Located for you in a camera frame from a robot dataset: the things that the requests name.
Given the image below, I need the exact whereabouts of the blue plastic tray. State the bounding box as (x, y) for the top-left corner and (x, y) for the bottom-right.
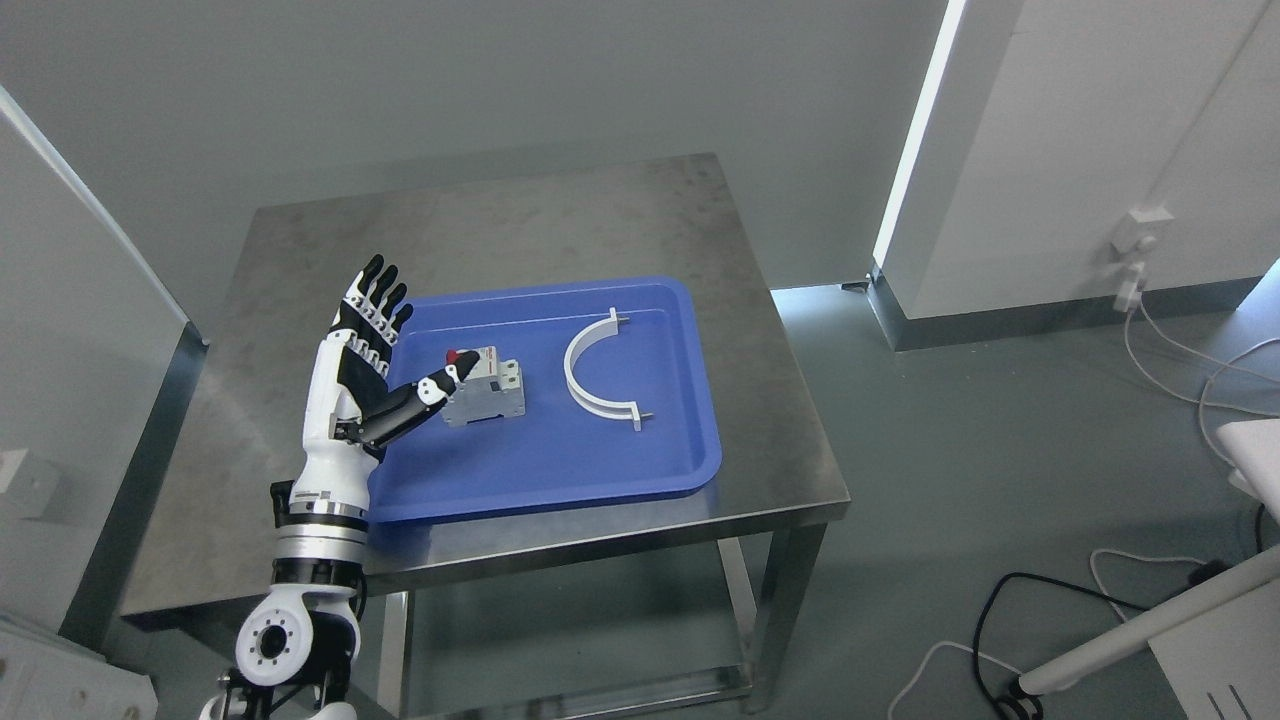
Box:
(370, 275), (723, 523)

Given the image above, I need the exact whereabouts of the grey circuit breaker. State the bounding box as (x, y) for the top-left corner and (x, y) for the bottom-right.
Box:
(442, 345), (527, 428)

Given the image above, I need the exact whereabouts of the black cable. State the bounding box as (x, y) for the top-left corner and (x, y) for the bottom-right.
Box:
(972, 560), (1231, 720)

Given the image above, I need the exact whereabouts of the white wall box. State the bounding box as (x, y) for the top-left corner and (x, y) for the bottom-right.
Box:
(1, 448), (61, 520)

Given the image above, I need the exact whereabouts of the white curved plastic bracket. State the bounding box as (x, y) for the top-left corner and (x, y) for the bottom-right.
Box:
(561, 306), (653, 434)

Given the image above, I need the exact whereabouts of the white cable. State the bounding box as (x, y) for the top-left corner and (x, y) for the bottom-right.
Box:
(1123, 296), (1280, 501)

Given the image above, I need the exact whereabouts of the stainless steel table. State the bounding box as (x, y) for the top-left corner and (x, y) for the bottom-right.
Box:
(120, 152), (850, 717)

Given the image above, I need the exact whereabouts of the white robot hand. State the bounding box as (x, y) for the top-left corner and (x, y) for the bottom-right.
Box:
(301, 254), (480, 518)

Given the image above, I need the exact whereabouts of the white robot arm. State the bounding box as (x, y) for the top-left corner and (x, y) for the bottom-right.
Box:
(201, 255), (479, 719)

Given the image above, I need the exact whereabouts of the white wall socket plug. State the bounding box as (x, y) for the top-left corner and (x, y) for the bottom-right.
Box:
(1110, 204), (1174, 313)

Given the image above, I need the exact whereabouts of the white pole stand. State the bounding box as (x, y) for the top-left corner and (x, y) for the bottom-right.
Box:
(1015, 546), (1279, 697)

